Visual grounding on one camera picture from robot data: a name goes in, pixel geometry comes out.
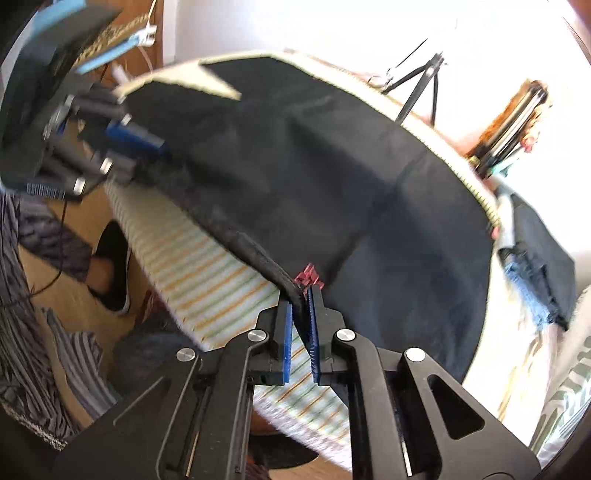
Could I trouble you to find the black Kappa pants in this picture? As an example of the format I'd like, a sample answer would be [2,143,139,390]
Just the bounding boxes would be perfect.
[126,57,493,380]

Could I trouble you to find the black slip-on shoe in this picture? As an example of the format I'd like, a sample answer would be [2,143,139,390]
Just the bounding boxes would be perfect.
[86,220,131,315]

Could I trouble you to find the folded dark clothes stack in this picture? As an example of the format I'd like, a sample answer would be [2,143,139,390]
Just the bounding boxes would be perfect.
[497,187,576,330]

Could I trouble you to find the zebra striped garment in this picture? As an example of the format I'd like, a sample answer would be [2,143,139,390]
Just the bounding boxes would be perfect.
[1,193,116,449]

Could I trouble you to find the green leaf pattern pillow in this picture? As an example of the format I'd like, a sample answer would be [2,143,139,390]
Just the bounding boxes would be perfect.
[530,286,591,467]

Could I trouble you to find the black camera tripod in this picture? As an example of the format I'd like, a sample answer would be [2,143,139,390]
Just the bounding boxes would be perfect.
[367,38,444,127]

